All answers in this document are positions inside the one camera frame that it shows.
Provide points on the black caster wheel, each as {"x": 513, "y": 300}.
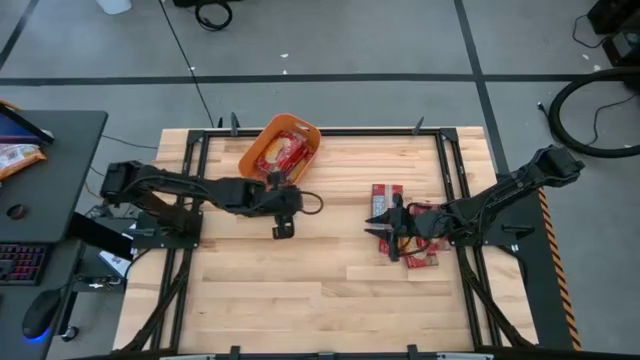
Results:
{"x": 70, "y": 334}

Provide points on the black equipment boxes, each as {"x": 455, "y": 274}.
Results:
{"x": 622, "y": 45}

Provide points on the black yellow hazard tape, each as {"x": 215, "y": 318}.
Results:
{"x": 560, "y": 270}

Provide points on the laptop with dark screen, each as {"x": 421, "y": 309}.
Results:
{"x": 15, "y": 130}

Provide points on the white bucket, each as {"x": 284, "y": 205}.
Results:
{"x": 114, "y": 6}

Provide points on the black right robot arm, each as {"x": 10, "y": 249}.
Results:
{"x": 500, "y": 195}

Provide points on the black computer mouse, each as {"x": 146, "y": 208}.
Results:
{"x": 42, "y": 312}

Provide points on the black backlit keyboard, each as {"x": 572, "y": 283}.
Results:
{"x": 22, "y": 262}

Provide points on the orange plastic basket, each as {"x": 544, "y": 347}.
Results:
{"x": 280, "y": 120}

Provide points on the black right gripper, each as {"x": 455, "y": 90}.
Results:
{"x": 420, "y": 225}

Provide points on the black metal table frame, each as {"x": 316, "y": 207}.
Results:
{"x": 325, "y": 132}

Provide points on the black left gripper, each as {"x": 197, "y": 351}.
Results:
{"x": 285, "y": 200}

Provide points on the black frame clamp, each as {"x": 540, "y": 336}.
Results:
{"x": 417, "y": 127}
{"x": 234, "y": 125}

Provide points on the black desk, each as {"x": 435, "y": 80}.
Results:
{"x": 60, "y": 175}

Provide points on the orange snack bag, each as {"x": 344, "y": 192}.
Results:
{"x": 17, "y": 157}

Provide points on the round black desk knob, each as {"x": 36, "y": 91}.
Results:
{"x": 16, "y": 212}

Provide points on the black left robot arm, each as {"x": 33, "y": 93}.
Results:
{"x": 175, "y": 182}

